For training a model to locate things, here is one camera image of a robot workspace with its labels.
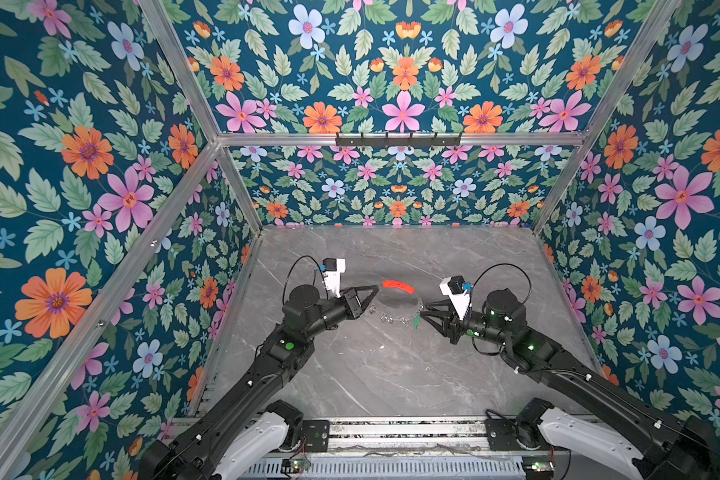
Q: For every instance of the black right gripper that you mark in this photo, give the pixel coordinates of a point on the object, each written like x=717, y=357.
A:
x=450, y=322

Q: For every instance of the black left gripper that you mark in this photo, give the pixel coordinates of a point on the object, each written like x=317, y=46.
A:
x=352, y=301

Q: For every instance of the metal keyring with red handle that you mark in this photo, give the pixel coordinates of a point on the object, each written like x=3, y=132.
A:
x=396, y=302

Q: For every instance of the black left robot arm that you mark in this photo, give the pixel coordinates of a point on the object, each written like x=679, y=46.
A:
x=197, y=452

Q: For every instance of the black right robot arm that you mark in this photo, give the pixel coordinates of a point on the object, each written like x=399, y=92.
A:
x=629, y=436

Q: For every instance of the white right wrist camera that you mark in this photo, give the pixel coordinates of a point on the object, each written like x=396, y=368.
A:
x=459, y=292

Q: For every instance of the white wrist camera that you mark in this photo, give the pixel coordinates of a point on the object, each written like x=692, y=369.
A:
x=459, y=292
x=332, y=269

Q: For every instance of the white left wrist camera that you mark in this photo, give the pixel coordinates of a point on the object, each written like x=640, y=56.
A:
x=332, y=269

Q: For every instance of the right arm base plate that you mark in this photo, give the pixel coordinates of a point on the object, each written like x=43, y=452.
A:
x=507, y=435

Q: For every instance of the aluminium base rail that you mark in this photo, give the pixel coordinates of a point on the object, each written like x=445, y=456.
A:
x=393, y=448

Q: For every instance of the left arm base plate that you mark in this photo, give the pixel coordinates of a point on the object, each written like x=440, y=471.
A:
x=310, y=436

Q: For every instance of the black wall hook rail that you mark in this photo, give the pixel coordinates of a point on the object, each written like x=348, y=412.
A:
x=383, y=140

